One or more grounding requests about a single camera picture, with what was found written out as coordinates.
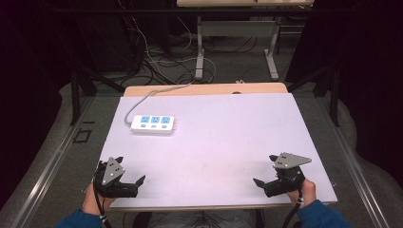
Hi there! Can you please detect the tangle of floor cables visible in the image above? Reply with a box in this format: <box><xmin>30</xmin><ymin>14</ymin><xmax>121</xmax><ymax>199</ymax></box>
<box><xmin>117</xmin><ymin>0</ymin><xmax>258</xmax><ymax>86</ymax></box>

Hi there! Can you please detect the desk with grey metal legs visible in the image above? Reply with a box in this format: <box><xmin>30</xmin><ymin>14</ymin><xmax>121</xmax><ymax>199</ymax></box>
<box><xmin>176</xmin><ymin>0</ymin><xmax>316</xmax><ymax>82</ymax></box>

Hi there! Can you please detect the black metal stand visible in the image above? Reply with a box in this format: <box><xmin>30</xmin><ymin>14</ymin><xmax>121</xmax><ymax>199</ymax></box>
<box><xmin>67</xmin><ymin>61</ymin><xmax>126</xmax><ymax>126</ymax></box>
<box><xmin>286</xmin><ymin>61</ymin><xmax>342</xmax><ymax>128</ymax></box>

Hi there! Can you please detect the grey power strip cable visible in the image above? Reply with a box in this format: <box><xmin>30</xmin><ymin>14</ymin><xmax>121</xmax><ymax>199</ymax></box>
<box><xmin>124</xmin><ymin>81</ymin><xmax>195</xmax><ymax>126</ymax></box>

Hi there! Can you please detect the right hand-held gripper black cable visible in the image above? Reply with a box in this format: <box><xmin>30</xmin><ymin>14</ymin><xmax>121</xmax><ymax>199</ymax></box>
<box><xmin>280</xmin><ymin>189</ymin><xmax>303</xmax><ymax>228</ymax></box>

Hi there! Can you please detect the wooden table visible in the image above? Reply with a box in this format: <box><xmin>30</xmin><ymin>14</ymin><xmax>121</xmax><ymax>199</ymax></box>
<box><xmin>107</xmin><ymin>82</ymin><xmax>338</xmax><ymax>213</ymax></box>

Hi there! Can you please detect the person's grey clothing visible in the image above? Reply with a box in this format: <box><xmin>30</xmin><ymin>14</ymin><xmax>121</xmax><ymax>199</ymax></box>
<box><xmin>132</xmin><ymin>208</ymin><xmax>265</xmax><ymax>228</ymax></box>

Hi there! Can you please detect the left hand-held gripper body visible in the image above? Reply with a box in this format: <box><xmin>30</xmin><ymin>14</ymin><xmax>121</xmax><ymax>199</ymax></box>
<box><xmin>93</xmin><ymin>156</ymin><xmax>141</xmax><ymax>200</ymax></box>

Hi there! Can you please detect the left hand-held gripper black cable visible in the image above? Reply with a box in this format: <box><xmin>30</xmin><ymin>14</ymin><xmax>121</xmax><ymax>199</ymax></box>
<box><xmin>92</xmin><ymin>183</ymin><xmax>112</xmax><ymax>228</ymax></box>

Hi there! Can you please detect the aluminium floor rail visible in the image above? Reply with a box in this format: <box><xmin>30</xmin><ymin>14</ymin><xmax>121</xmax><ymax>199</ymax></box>
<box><xmin>317</xmin><ymin>94</ymin><xmax>393</xmax><ymax>228</ymax></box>
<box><xmin>9</xmin><ymin>94</ymin><xmax>96</xmax><ymax>228</ymax></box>

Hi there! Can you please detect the person's right hand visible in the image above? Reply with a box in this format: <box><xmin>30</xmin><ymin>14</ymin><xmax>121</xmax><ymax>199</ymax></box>
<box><xmin>286</xmin><ymin>179</ymin><xmax>317</xmax><ymax>210</ymax></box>

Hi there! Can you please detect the hand-held gripper black cable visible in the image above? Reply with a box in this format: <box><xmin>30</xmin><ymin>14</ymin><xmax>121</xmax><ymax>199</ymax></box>
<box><xmin>280</xmin><ymin>189</ymin><xmax>303</xmax><ymax>228</ymax></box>
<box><xmin>92</xmin><ymin>183</ymin><xmax>112</xmax><ymax>228</ymax></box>

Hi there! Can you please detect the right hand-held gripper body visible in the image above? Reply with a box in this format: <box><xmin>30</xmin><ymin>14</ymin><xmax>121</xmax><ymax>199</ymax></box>
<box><xmin>263</xmin><ymin>152</ymin><xmax>313</xmax><ymax>199</ymax></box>

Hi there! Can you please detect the white power strip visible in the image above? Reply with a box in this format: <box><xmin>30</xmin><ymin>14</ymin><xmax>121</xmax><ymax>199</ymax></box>
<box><xmin>129</xmin><ymin>114</ymin><xmax>178</xmax><ymax>136</ymax></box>

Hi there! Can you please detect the white board sheet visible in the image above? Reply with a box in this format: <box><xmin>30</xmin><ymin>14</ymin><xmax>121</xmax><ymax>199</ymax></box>
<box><xmin>98</xmin><ymin>92</ymin><xmax>338</xmax><ymax>210</ymax></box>

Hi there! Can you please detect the person's left hand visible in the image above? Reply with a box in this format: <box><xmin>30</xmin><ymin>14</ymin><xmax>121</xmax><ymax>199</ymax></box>
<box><xmin>82</xmin><ymin>182</ymin><xmax>116</xmax><ymax>218</ymax></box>

